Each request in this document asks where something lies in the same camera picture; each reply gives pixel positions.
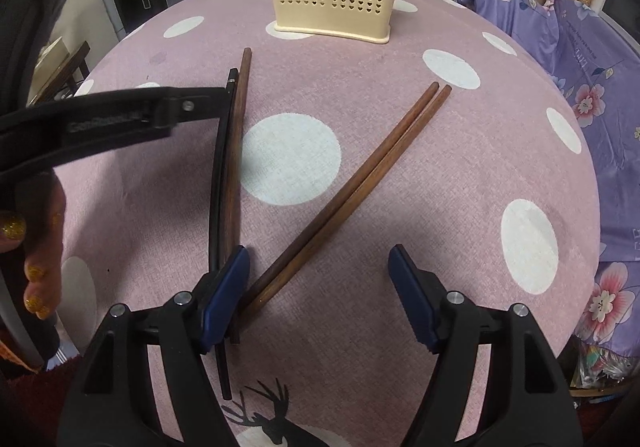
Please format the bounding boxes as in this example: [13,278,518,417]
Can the brown wooden chopstick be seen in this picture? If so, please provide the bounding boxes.
[245,82,439,301]
[221,46,254,345]
[236,85,452,328]

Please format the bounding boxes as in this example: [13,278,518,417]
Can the black chopstick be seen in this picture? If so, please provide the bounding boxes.
[208,68,239,401]

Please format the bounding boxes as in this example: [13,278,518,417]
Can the person's left hand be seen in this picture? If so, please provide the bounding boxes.
[1,171,66,320]

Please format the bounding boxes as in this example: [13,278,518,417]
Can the dark wooden chair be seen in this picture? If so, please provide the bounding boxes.
[27,41,90,106]

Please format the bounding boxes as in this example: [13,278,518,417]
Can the pink polka dot tablecloth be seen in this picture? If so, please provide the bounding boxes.
[80,0,600,446]

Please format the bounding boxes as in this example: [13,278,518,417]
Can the purple floral cloth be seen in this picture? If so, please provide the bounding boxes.
[457,0,639,357]

